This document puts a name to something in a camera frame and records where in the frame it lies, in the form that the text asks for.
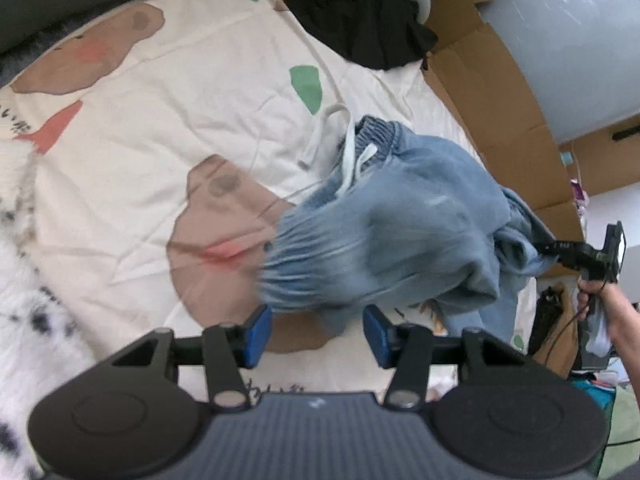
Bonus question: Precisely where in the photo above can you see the brown cardboard sheet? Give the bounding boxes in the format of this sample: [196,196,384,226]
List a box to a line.
[422,0,587,241]

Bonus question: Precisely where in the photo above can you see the grey plastic-wrapped mattress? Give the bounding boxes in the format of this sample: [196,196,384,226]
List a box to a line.
[477,0,640,147]

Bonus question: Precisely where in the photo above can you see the person's right forearm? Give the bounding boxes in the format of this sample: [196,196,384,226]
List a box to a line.
[602,290,640,361]

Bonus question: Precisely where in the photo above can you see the standing cardboard panel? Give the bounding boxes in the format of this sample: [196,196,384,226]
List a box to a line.
[557,115,640,198]

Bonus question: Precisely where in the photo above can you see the light blue jeans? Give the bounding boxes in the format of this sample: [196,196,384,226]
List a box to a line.
[257,102,557,338]

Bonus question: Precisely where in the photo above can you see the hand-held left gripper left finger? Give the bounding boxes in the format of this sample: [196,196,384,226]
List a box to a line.
[107,304,273,411]

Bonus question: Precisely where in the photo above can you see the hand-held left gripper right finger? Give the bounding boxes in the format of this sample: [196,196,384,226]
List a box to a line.
[363,305,531,410]

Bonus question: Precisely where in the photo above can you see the brown folded garment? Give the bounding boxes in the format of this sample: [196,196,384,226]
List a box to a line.
[542,282,583,378]

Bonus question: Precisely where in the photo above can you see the black clothes pile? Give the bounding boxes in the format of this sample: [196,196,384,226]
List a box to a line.
[284,0,439,71]

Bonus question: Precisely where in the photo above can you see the person's right hand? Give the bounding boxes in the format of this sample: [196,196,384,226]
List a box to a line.
[576,278,614,322]

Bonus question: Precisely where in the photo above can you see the black folded garment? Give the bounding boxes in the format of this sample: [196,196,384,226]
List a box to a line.
[527,285,563,361]

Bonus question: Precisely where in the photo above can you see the cream bear print bedsheet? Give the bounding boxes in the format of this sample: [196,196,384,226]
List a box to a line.
[0,0,538,396]

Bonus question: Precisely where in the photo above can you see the white spotted fluffy blanket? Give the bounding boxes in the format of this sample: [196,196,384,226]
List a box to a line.
[0,140,98,480]

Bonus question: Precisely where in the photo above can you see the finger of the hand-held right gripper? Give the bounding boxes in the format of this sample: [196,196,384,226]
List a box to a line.
[537,240,601,274]

